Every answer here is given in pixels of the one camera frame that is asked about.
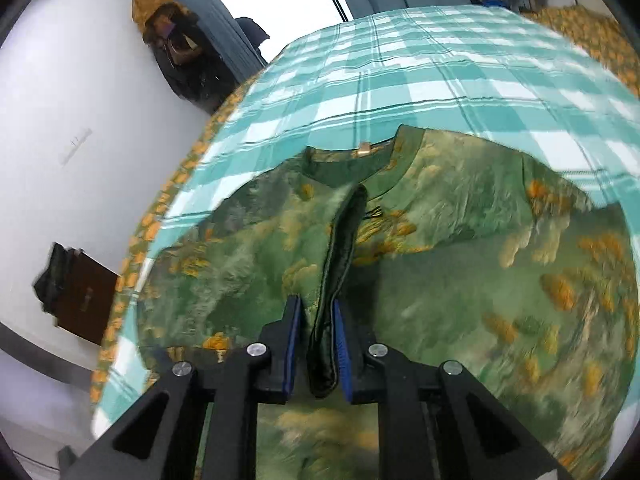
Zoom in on blue curtain left panel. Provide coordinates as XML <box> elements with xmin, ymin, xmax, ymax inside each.
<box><xmin>176</xmin><ymin>0</ymin><xmax>266</xmax><ymax>84</ymax></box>

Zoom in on dark brown wooden nightstand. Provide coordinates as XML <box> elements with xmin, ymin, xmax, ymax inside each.
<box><xmin>54</xmin><ymin>252</ymin><xmax>119</xmax><ymax>346</ymax></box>

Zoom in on teal white plaid blanket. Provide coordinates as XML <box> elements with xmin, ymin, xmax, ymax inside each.
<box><xmin>90</xmin><ymin>6</ymin><xmax>639</xmax><ymax>436</ymax></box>

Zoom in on dark cloth on nightstand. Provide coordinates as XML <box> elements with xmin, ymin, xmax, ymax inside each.
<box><xmin>32</xmin><ymin>242</ymin><xmax>82</xmax><ymax>315</ymax></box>

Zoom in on olive orange floral quilt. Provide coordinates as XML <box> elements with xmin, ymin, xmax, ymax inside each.
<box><xmin>524</xmin><ymin>6</ymin><xmax>639</xmax><ymax>96</ymax></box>

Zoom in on olive orange floral bedsheet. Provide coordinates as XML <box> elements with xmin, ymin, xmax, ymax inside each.
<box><xmin>88</xmin><ymin>71</ymin><xmax>262</xmax><ymax>406</ymax></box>

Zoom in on green landscape print jacket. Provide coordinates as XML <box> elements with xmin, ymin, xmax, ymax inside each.
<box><xmin>137</xmin><ymin>126</ymin><xmax>639</xmax><ymax>479</ymax></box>

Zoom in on white wall switch plate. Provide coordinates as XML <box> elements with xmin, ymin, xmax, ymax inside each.
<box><xmin>58</xmin><ymin>128</ymin><xmax>93</xmax><ymax>166</ymax></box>

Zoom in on hanging coats with yellow hood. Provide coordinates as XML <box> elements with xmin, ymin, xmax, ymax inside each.
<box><xmin>132</xmin><ymin>0</ymin><xmax>238</xmax><ymax>114</ymax></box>

